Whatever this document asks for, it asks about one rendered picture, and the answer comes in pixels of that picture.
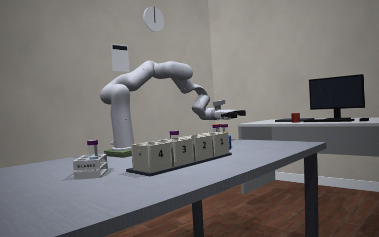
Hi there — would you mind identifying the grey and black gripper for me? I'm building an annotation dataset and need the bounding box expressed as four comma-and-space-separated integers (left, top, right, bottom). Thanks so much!
214, 108, 246, 120

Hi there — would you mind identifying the white tube rack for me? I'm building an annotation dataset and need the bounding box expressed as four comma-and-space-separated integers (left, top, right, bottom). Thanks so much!
73, 154, 108, 179

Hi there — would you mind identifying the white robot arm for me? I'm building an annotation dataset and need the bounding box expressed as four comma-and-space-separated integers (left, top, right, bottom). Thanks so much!
100, 61, 225, 151

